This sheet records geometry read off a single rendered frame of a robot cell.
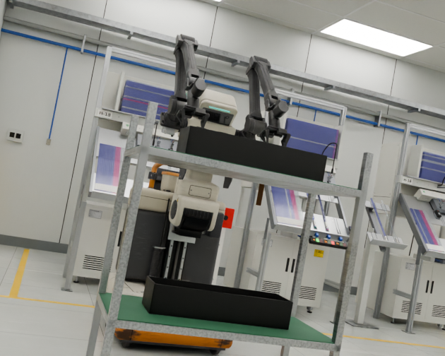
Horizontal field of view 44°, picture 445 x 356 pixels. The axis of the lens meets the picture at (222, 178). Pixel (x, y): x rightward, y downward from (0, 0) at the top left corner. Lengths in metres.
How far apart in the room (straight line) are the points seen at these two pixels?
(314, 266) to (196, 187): 2.26
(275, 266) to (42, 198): 2.59
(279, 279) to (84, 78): 2.94
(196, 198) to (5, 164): 3.42
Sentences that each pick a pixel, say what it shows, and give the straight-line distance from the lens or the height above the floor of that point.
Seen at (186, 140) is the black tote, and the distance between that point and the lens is 2.07.
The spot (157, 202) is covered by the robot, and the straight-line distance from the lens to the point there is 3.13.
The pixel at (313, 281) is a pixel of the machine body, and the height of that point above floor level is 0.28.
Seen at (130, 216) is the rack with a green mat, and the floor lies 0.70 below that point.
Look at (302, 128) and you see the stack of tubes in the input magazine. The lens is 5.01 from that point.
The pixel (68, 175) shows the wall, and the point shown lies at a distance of 6.02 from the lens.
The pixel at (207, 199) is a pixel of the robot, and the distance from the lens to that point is 2.95.
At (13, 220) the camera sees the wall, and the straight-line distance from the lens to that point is 6.05.
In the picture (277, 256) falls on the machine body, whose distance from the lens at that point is 4.80.
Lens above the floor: 0.79
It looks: 3 degrees up
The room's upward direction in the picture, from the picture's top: 10 degrees clockwise
